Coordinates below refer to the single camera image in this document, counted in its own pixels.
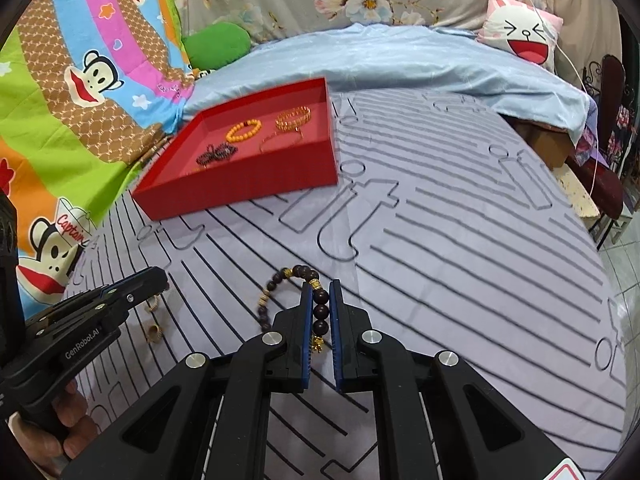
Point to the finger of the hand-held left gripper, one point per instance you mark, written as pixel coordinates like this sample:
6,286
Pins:
140,281
100,310

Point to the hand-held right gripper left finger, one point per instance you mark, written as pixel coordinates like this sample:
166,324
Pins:
306,340

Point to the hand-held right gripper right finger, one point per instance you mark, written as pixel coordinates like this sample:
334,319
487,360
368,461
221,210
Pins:
336,340

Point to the gold hoop earring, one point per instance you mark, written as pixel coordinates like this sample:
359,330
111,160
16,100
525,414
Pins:
152,304
153,333

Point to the red jewelry box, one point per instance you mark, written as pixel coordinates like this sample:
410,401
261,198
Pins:
240,182

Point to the rose gold bangle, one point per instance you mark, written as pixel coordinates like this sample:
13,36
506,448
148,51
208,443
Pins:
265,141

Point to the gold filigree cuff bangle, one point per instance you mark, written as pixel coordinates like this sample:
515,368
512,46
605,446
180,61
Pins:
285,122

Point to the person's left hand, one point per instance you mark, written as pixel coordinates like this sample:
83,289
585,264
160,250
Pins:
75,420

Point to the colourful cartoon printed blanket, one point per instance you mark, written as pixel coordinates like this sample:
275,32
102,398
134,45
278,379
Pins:
75,85

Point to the green plush cushion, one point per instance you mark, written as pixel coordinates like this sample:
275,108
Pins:
215,45

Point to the beige speckled board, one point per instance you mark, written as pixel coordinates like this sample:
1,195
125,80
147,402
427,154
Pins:
580,197

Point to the cardboard box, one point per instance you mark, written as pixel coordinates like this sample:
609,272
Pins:
547,147

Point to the light blue bed sheet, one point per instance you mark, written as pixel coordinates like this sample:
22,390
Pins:
400,55

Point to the purple floral cloth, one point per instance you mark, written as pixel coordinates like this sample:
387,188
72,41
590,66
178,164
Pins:
595,135

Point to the pink cat face pillow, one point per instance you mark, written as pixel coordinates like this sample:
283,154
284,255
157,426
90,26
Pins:
520,30

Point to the dark metal chair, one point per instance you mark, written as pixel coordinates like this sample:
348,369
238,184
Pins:
612,80

